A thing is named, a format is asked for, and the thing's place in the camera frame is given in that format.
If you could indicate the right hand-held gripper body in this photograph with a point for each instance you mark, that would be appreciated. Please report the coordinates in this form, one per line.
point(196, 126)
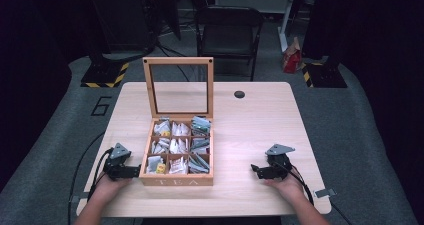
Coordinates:
point(278, 160)

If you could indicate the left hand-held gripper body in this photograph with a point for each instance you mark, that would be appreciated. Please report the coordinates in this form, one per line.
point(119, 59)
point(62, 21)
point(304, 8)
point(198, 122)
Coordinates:
point(120, 151)

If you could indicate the wooden tea box with lid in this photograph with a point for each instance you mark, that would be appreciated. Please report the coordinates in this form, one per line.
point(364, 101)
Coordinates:
point(180, 180)

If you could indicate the person's right hand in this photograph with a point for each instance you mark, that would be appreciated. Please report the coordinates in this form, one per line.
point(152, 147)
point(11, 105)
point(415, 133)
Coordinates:
point(290, 186)

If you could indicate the person's left hand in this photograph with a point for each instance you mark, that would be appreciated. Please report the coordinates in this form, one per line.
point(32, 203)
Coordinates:
point(106, 186)

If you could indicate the pile of white-yellow tea packets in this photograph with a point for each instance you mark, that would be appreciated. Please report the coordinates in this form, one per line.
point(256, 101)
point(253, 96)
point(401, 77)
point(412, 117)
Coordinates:
point(160, 146)

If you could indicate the pile of white tea packets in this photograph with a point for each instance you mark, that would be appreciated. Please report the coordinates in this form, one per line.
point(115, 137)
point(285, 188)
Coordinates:
point(178, 146)

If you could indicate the grey metal table clamp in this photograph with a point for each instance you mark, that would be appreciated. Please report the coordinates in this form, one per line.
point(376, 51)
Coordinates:
point(78, 198)
point(325, 193)

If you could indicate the pile of grey tea packets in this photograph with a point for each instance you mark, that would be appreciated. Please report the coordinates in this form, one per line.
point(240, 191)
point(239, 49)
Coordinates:
point(200, 145)

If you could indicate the black round table grommet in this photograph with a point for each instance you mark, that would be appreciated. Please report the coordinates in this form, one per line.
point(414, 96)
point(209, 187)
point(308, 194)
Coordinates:
point(239, 94)

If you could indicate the black-yellow striped stand base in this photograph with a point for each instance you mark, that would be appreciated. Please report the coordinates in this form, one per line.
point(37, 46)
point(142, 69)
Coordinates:
point(325, 75)
point(106, 75)

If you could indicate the red paper bag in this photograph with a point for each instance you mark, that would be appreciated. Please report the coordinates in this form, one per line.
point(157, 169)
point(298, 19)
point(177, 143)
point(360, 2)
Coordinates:
point(292, 60)

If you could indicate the black folding chair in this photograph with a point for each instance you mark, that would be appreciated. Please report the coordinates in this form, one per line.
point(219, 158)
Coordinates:
point(228, 35)

